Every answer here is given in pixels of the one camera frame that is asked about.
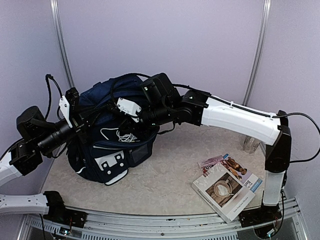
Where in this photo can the left aluminium frame post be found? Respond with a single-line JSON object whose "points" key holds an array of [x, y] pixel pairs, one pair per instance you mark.
{"points": [[61, 43]]}

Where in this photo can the aluminium frame post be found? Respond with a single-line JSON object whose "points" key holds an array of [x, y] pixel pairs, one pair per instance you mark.
{"points": [[61, 43], [258, 52]]}

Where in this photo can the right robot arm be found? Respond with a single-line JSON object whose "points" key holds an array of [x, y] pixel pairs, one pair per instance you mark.
{"points": [[197, 107]]}

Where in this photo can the beige ceramic mug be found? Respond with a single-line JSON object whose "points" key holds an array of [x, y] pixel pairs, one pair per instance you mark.
{"points": [[250, 144]]}

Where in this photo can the pink magazine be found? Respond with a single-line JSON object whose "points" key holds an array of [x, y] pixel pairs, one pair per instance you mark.
{"points": [[205, 165]]}

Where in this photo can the white charger with cable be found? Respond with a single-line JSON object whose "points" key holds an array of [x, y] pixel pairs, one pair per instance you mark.
{"points": [[111, 134]]}

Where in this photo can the navy blue backpack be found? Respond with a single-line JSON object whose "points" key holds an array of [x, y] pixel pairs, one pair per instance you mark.
{"points": [[107, 162]]}

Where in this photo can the white coffee cover book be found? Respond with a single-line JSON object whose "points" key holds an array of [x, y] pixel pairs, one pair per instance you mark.
{"points": [[224, 193]]}

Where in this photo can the front aluminium rail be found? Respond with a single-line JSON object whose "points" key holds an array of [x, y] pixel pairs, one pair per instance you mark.
{"points": [[103, 222]]}

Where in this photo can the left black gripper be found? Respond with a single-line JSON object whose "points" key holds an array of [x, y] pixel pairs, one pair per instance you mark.
{"points": [[79, 123]]}

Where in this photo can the right aluminium frame post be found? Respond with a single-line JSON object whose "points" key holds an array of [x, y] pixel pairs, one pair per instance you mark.
{"points": [[258, 52]]}

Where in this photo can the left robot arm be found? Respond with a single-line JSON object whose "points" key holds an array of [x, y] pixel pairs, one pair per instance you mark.
{"points": [[39, 139]]}

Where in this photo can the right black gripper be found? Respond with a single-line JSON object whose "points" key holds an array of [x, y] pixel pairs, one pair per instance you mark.
{"points": [[128, 125]]}

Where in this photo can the dog cover booklet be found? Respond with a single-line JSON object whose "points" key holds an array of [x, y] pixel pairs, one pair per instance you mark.
{"points": [[245, 176]]}

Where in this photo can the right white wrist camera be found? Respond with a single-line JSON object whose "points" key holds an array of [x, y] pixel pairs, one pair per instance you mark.
{"points": [[125, 108]]}

